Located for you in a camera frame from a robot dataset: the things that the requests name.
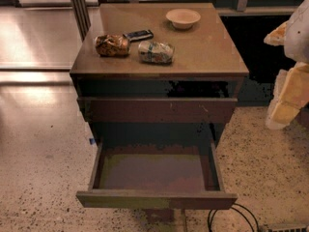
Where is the black floor cable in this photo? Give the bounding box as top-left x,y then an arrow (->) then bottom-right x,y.
207,202 -> 261,232

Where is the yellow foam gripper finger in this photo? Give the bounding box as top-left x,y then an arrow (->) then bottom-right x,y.
266,62 -> 309,130

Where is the beige ceramic bowl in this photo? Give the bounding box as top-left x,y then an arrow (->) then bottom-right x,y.
166,9 -> 201,30

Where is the brown wooden drawer cabinet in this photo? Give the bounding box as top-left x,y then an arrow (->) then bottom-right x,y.
69,2 -> 250,224

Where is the dark blue snack bar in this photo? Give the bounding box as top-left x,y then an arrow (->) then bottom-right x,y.
124,30 -> 154,42

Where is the brown top drawer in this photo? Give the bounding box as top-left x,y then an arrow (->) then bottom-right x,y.
77,97 -> 238,124

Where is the brown drawer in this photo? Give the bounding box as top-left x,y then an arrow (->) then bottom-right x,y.
76,143 -> 238,210
77,97 -> 238,124

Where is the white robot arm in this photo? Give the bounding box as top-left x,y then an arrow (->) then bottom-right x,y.
264,0 -> 309,130

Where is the brown crumpled snack bag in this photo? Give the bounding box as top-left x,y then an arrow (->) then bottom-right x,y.
95,35 -> 130,57

